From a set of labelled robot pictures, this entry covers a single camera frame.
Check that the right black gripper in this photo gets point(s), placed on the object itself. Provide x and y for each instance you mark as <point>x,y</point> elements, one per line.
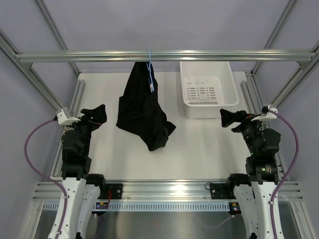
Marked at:
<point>228,118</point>

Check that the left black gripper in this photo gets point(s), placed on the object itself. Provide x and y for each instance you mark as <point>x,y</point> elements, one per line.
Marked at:
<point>99,117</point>

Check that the black shirt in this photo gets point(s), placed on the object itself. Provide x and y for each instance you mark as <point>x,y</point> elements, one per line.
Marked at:
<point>139,111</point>

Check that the light blue wire hanger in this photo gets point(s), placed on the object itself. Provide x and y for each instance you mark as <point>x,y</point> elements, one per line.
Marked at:
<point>149,67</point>

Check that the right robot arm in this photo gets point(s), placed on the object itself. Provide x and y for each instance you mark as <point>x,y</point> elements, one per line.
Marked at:
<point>256,191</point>

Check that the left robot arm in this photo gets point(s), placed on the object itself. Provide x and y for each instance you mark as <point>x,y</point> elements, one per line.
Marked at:
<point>80,189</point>

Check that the white plastic basket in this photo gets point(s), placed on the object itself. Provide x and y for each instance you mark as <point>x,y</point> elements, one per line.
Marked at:
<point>207,87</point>

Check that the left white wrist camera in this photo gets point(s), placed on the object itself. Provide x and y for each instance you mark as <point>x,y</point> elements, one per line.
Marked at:
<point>65,118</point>

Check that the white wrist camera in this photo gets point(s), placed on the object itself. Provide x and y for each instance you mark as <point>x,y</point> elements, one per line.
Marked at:
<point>65,118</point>
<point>268,113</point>

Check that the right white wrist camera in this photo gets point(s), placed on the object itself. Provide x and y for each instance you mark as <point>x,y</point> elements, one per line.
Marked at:
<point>268,113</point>

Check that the aluminium hanging rail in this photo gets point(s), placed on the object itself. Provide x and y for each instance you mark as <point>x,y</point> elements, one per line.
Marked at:
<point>168,55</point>

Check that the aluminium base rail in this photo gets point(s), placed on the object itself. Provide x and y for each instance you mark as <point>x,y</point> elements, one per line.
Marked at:
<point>162,191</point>

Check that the white slotted cable duct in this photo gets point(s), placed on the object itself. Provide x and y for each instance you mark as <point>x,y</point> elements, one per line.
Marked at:
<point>162,207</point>

